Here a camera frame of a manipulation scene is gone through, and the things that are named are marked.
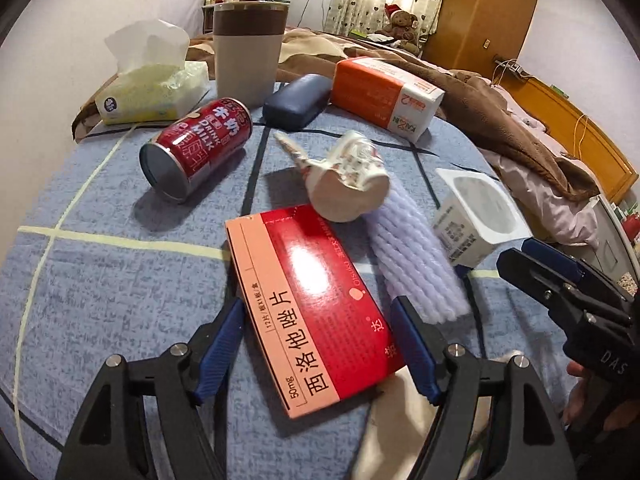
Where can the lilac foam fruit net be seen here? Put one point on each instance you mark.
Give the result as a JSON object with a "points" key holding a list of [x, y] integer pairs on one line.
{"points": [[415, 250]]}

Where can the pale pink duvet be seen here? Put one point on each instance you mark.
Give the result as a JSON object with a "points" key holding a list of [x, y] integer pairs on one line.
{"points": [[550, 205]]}

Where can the power strip with chargers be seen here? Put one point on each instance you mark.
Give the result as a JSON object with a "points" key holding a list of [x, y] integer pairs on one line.
{"points": [[512, 69]]}

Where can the person's right hand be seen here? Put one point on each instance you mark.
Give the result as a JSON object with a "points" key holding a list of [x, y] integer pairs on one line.
{"points": [[575, 405]]}

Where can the white yogurt cup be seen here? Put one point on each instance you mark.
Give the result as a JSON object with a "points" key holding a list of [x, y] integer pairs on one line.
{"points": [[465, 230]]}

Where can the red drink can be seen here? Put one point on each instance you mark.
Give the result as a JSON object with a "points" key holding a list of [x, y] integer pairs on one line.
{"points": [[200, 145]]}

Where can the orange and white box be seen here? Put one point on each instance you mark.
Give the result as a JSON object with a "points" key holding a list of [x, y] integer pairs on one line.
{"points": [[375, 90]]}

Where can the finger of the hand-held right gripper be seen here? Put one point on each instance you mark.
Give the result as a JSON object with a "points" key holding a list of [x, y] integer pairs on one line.
{"points": [[550, 257], [540, 280]]}

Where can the white shelf with bottles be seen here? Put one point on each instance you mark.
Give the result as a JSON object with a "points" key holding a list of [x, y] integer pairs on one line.
{"points": [[207, 15]]}

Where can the teddy bear with red hat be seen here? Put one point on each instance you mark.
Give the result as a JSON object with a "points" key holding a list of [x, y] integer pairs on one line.
{"points": [[400, 25]]}

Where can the crushed beige carton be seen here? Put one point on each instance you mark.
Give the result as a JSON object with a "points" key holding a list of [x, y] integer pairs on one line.
{"points": [[395, 425]]}

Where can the brown fleece blanket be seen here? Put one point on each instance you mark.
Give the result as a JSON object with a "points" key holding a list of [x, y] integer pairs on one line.
{"points": [[475, 110]]}

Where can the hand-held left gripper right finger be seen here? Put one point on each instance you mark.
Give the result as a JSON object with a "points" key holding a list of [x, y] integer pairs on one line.
{"points": [[412, 345]]}

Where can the dark blue glasses case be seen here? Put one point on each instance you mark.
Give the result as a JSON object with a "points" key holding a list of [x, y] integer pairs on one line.
{"points": [[295, 100]]}

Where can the tan patterned blanket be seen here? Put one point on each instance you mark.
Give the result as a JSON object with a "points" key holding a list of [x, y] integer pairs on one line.
{"points": [[310, 47]]}

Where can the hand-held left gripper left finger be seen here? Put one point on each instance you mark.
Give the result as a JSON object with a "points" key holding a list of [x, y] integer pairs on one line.
{"points": [[220, 340]]}

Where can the soft tissue pack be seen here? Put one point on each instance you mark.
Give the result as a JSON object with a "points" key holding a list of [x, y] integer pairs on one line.
{"points": [[145, 90]]}

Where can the blue checked tablecloth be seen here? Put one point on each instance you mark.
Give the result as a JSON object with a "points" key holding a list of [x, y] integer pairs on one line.
{"points": [[125, 260]]}

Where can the wooden wardrobe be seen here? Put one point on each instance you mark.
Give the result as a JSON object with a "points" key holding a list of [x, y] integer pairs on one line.
{"points": [[480, 15]]}

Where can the grey drawer cabinet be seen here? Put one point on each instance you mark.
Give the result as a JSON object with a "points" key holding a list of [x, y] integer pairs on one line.
{"points": [[612, 230]]}

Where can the beige brown tumbler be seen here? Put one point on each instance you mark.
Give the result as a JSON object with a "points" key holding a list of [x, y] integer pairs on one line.
{"points": [[245, 60]]}

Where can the printed paper cup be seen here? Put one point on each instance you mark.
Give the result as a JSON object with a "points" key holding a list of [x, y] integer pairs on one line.
{"points": [[345, 185]]}

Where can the red jar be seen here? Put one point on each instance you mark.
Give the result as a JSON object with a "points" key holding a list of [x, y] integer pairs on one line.
{"points": [[632, 227]]}

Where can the floral padded jacket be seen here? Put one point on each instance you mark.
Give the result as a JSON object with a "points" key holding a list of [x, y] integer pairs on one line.
{"points": [[631, 282]]}

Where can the wooden bed headboard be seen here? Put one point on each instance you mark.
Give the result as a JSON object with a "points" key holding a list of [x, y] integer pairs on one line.
{"points": [[575, 130]]}

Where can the red and salmon medicine box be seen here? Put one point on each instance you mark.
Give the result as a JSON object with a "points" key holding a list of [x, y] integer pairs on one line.
{"points": [[310, 310]]}

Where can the small green box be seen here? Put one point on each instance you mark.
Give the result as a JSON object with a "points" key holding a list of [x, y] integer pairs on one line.
{"points": [[560, 92]]}

